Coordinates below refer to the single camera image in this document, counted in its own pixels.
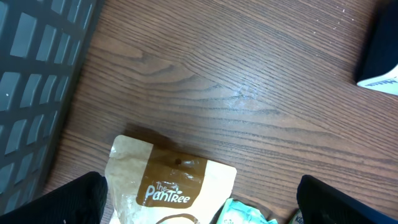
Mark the teal snack bar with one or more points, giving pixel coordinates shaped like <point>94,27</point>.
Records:
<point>236,212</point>

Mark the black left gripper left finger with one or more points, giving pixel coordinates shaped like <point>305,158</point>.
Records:
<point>80,201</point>

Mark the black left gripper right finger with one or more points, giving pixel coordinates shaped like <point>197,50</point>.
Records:
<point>320,203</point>

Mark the teal Kleenex tissue pack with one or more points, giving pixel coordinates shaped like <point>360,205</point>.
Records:
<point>297,218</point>

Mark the brown snack packet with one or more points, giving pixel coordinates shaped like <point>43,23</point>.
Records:
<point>150,184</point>

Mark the white barcode scanner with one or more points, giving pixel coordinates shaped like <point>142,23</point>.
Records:
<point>379,69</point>

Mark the dark grey mesh basket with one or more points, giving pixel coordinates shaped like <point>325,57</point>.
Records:
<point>43,48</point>

